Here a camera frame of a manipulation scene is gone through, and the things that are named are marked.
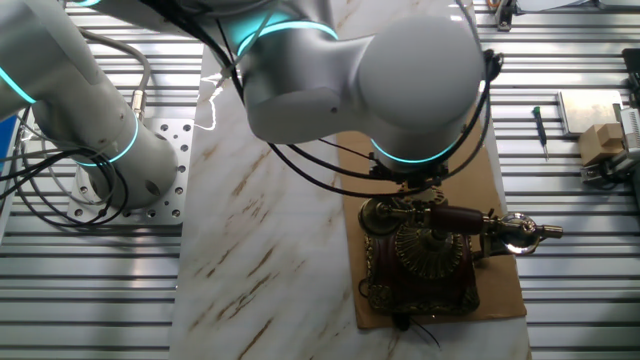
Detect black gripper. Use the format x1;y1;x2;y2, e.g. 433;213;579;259
370;162;449;194

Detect brass and red phone handset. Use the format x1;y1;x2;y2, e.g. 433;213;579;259
357;194;564;256

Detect red and brass rotary phone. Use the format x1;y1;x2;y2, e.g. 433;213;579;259
358;185;481;316

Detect green capped black screwdriver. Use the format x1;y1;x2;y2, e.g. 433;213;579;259
531;105;550;162

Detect brown cardboard sheet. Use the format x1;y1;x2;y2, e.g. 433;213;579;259
337;119;528;330

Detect white marble pattern board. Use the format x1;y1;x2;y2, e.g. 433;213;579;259
168;0;532;360

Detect black metal clamp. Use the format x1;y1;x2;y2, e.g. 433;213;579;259
493;0;517;32

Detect flat silver metal box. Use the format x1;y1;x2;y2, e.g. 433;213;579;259
556;88;625;137

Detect small cardboard box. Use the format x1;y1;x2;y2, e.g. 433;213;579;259
578;122;625;167

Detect black box device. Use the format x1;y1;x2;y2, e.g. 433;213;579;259
621;47;640;109

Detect dark handset cord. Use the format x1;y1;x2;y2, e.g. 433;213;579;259
470;206;507;263

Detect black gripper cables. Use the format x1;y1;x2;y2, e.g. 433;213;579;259
139;0;505;199

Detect thin black phone line wire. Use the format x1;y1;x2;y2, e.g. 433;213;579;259
391;313;442;349

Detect small grey camera on bracket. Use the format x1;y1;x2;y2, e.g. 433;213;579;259
579;149;640;190

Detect ribbed silver camera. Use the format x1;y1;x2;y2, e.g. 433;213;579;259
618;106;640;161

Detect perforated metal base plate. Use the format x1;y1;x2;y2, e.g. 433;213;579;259
67;118;195;227

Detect thick grey robot cable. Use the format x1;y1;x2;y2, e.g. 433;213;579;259
79;27;153;121

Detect black cable bundle at base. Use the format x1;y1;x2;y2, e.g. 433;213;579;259
0;147;130;229

